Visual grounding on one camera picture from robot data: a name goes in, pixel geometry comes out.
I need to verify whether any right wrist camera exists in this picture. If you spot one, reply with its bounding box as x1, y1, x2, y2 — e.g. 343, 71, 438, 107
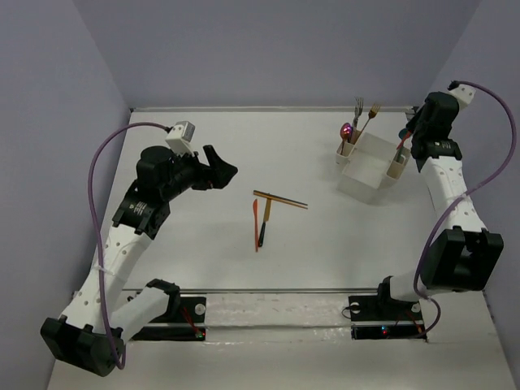
448, 80, 475, 110

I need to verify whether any gold knife dark handle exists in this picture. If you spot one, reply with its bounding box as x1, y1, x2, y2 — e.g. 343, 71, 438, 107
258, 199, 271, 248

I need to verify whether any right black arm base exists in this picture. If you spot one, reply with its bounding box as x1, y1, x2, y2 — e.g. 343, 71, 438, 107
342, 295, 425, 340

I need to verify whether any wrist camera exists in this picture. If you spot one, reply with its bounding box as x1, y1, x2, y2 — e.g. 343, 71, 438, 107
166, 121, 196, 156
448, 80, 475, 110

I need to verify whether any gold fork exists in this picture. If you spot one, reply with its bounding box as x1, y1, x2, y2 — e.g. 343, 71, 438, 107
353, 103, 381, 143

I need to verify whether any silver fork dark handle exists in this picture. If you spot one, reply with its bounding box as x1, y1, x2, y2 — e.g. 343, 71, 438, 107
350, 97, 364, 141

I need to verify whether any iridescent spoon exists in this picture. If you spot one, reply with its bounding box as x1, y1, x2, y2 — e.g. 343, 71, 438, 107
340, 123, 353, 154

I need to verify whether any metal table rail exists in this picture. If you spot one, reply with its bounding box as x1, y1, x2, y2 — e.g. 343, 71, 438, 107
130, 105, 420, 115

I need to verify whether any white utensil caddy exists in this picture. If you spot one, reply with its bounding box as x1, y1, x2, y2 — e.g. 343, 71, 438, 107
336, 133, 411, 204

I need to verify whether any teal spoon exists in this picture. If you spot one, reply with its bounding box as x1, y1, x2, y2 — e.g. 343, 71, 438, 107
394, 128, 410, 163

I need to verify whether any orange chopstick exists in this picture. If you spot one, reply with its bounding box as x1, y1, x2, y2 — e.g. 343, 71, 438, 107
253, 192, 308, 210

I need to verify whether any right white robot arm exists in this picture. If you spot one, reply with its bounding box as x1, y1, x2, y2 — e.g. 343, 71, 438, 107
374, 84, 504, 319

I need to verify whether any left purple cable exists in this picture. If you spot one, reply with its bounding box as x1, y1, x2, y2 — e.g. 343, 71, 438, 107
88, 122, 171, 371

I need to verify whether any dark blue chopstick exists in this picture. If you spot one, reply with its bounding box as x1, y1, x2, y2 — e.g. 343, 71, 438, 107
253, 190, 308, 209

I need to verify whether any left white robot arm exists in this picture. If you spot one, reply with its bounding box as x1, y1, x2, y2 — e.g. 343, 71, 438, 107
41, 145, 238, 377

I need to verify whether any orange spoon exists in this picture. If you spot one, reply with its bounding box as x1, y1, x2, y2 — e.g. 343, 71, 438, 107
396, 132, 412, 150

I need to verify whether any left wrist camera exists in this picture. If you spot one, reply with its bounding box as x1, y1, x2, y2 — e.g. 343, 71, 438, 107
166, 121, 196, 156

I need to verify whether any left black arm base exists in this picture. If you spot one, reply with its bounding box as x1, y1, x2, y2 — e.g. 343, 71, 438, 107
132, 295, 206, 342

